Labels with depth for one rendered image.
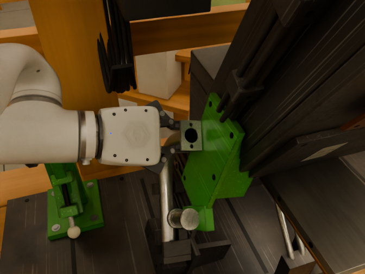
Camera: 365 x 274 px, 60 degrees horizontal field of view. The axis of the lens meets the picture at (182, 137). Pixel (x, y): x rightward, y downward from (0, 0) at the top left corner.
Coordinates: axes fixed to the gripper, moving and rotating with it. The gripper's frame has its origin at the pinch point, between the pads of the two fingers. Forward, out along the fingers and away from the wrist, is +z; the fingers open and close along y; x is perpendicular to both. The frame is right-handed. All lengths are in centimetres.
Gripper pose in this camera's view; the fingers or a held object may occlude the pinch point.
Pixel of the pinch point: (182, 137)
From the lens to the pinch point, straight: 58.3
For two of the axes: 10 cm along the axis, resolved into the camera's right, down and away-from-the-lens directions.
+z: 9.2, 0.0, 3.9
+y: -0.4, -9.9, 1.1
